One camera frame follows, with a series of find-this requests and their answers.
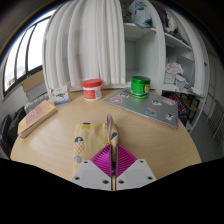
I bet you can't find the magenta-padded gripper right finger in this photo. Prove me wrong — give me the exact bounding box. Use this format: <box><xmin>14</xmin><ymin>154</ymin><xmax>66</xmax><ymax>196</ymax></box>
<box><xmin>115</xmin><ymin>143</ymin><xmax>158</xmax><ymax>191</ymax></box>

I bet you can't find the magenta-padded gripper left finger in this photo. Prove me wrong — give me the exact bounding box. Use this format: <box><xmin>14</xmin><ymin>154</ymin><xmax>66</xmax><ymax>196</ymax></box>
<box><xmin>70</xmin><ymin>143</ymin><xmax>115</xmax><ymax>192</ymax></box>

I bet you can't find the yellow fish-print towel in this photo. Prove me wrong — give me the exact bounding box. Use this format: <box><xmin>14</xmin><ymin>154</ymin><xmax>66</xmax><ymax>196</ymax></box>
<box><xmin>72</xmin><ymin>114</ymin><xmax>120</xmax><ymax>176</ymax></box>

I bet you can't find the grey laptop with stickers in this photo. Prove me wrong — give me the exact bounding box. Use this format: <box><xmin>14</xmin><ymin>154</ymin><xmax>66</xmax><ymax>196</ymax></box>
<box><xmin>103</xmin><ymin>88</ymin><xmax>180</xmax><ymax>130</ymax></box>

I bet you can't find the colourful patterned bag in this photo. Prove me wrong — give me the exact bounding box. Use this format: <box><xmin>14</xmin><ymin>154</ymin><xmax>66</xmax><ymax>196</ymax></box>
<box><xmin>166</xmin><ymin>93</ymin><xmax>187</xmax><ymax>127</ymax></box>

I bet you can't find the yellow and pink book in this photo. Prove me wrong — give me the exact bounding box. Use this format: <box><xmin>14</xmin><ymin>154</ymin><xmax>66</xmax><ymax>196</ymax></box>
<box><xmin>17</xmin><ymin>99</ymin><xmax>59</xmax><ymax>140</ymax></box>

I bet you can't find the white jar with red lid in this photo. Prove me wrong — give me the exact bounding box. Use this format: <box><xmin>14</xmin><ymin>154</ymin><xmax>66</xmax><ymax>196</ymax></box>
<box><xmin>82</xmin><ymin>78</ymin><xmax>104</xmax><ymax>101</ymax></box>

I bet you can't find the green round tin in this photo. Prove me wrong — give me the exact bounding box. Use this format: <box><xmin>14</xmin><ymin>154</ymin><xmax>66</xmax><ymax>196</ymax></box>
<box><xmin>130</xmin><ymin>75</ymin><xmax>151</xmax><ymax>100</ymax></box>

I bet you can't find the small white cardboard box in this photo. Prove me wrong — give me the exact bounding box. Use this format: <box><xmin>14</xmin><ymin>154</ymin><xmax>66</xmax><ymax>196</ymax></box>
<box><xmin>49</xmin><ymin>85</ymin><xmax>72</xmax><ymax>106</ymax></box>

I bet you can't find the white radiator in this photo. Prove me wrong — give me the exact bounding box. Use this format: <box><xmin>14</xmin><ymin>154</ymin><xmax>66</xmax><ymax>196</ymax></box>
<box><xmin>23</xmin><ymin>91</ymin><xmax>51</xmax><ymax>114</ymax></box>

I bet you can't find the brown cardboard box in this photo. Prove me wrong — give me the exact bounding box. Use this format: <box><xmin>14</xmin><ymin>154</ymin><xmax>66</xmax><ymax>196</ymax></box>
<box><xmin>21</xmin><ymin>69</ymin><xmax>48</xmax><ymax>101</ymax></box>

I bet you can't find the white shelf unit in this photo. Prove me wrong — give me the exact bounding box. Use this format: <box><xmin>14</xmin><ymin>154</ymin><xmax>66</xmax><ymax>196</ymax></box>
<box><xmin>121</xmin><ymin>0</ymin><xmax>214</xmax><ymax>131</ymax></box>

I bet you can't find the white curtain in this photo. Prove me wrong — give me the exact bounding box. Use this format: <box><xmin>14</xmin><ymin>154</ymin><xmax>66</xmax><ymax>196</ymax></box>
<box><xmin>43</xmin><ymin>0</ymin><xmax>127</xmax><ymax>91</ymax></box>

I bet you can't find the black-framed window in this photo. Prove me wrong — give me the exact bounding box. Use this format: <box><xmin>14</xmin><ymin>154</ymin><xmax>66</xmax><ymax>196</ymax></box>
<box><xmin>2</xmin><ymin>14</ymin><xmax>51</xmax><ymax>98</ymax></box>

